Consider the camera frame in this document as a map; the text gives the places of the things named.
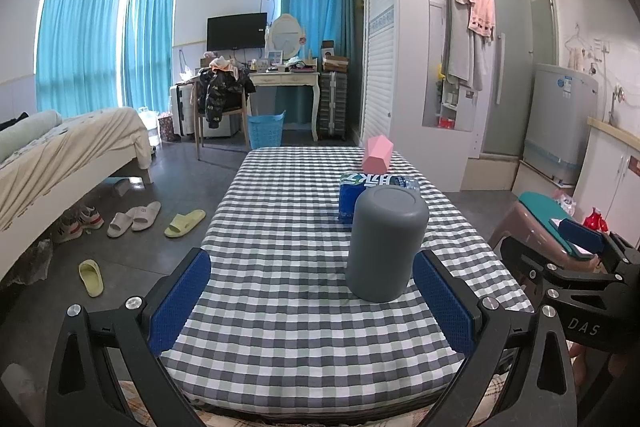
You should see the frosted glass door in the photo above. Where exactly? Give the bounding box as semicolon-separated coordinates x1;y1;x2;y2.
481;0;559;158

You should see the wall faucet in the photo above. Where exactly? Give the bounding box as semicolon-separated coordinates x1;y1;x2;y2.
607;86;627;126

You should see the white suitcase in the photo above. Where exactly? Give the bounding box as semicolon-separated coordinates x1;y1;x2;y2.
169;84;197;138

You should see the white louvred wardrobe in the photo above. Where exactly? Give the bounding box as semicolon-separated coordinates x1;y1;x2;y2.
352;0;426;148

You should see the cream dressing table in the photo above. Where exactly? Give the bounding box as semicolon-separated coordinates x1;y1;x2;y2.
248;70;321;144

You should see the person's right hand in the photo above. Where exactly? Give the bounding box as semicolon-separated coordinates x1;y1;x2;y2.
568;341;607;389

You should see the wooden chair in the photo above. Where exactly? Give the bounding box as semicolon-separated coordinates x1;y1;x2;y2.
194;79;252;160

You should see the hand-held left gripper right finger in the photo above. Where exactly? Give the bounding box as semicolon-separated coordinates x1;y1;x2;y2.
412;249;587;427

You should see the brown plastic stool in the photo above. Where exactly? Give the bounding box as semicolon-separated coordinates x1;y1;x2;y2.
487;192;602;290

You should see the white sneaker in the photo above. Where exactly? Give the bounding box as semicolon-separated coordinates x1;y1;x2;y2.
52;205;105;244

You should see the pink hanging towel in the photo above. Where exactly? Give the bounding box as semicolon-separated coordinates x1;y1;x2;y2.
467;0;497;40

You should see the cardboard box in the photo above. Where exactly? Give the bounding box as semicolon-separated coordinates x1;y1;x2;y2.
321;41;350;74

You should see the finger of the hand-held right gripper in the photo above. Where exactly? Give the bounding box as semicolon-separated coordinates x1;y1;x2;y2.
557;218;640;275
499;236;608;308

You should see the yellow-green slipper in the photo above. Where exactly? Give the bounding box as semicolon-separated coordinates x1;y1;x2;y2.
78;259;105;298
164;209;207;239

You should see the grey checked tablecloth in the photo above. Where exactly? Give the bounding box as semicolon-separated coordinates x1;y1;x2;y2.
159;146;535;409

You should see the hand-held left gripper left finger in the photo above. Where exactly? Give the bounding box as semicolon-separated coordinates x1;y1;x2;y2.
45;248;213;427

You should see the dark drawer tower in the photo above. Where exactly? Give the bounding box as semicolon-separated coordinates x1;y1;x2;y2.
318;71;349;140

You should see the pink hexagonal box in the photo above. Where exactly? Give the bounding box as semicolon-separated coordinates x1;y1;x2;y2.
362;135;395;176

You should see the grey cup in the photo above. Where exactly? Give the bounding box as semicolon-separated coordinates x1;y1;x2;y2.
345;186;431;303

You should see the teal window curtain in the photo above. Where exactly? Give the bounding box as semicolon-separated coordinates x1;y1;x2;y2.
35;0;122;118
122;0;179;110

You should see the white sink cabinet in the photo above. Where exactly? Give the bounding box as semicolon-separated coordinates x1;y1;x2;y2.
572;116;640;240

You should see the grey washing machine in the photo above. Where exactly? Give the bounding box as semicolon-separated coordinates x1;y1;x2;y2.
522;62;600;186

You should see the black jacket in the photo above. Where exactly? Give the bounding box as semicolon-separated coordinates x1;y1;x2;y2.
192;68;257;129

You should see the oval white vanity mirror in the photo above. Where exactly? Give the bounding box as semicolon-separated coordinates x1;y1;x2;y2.
265;13;305;58

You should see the patterned gift bag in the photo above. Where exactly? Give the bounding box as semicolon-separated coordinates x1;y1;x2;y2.
157;112;176;142

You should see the white slipper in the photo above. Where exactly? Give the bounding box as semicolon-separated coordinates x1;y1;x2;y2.
131;201;163;232
106;207;138;239

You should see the grey hanging garment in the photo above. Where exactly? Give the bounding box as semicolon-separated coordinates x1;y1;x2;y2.
442;0;490;88

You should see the tall teal curtain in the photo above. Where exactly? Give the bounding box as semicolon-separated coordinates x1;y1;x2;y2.
281;0;357;134

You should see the teal cloth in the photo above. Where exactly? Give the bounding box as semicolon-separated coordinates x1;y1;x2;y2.
517;191;592;259

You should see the pale green pillow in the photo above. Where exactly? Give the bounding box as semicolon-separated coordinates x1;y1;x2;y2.
0;110;64;164

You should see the blue snack packet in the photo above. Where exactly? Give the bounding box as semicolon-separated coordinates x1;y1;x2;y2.
338;172;397;226

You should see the bed with beige blanket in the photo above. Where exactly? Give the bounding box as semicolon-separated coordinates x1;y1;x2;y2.
0;107;157;284

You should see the black television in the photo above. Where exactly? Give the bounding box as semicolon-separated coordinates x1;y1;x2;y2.
206;12;268;52

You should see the blue plastic basket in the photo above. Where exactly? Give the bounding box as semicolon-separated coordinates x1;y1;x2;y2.
247;110;287;152

